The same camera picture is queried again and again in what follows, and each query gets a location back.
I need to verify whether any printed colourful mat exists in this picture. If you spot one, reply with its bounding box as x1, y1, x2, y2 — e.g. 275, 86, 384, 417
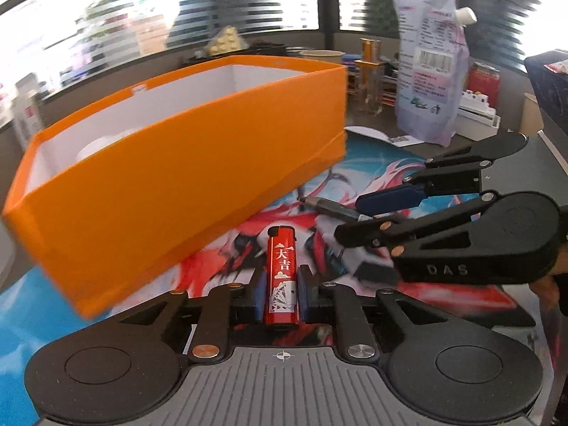
0, 124, 556, 422

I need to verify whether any small black block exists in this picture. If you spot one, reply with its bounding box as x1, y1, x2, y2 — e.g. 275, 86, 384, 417
354, 261, 401, 288

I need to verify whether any paper cup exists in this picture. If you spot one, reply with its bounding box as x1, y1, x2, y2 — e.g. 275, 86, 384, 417
520, 92, 546, 135

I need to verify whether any beige bowl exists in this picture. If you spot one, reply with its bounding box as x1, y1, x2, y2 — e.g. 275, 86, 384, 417
301, 49, 346, 66

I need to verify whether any white card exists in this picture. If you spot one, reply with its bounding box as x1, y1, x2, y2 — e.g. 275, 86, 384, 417
345, 124, 424, 148

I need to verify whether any red lighter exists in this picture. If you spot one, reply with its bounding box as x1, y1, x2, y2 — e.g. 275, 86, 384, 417
264, 226, 299, 330

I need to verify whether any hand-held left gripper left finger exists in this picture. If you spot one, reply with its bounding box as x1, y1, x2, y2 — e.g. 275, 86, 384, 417
104, 271, 267, 365

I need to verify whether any clear bottle with orange cap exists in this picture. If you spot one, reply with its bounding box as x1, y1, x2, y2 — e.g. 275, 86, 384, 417
354, 38, 385, 115

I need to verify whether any white plastic device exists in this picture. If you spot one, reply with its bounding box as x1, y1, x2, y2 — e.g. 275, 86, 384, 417
455, 90, 503, 139

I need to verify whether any yellow pill blister pack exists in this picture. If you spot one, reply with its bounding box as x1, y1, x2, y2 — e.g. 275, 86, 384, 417
208, 26, 248, 55

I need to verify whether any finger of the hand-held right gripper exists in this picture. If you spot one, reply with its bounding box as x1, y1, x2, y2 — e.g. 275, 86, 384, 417
334, 190, 501, 255
356, 139, 498, 217

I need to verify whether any black box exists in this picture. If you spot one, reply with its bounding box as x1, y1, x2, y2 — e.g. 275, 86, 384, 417
525, 49, 568, 136

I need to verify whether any white spouted refill pouch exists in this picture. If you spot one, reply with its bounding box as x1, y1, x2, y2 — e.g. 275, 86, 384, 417
392, 0, 479, 148

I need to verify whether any black marker pen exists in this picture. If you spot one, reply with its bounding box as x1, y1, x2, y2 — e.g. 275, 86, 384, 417
297, 194, 378, 226

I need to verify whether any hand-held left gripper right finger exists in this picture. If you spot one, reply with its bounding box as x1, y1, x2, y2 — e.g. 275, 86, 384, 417
297, 265, 460, 361

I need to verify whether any white box with red print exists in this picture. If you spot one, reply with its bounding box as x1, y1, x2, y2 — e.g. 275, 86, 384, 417
12, 73, 47, 140

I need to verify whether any person's right hand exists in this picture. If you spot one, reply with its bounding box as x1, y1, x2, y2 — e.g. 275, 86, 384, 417
530, 274, 561, 316

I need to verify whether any black basket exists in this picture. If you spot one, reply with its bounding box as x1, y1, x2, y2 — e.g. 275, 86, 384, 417
193, 43, 289, 62

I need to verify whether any white round item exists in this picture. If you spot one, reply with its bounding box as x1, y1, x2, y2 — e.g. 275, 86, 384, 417
76, 128, 143, 161

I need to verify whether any orange cardboard box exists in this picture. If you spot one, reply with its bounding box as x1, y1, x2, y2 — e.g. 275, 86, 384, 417
2, 55, 348, 320

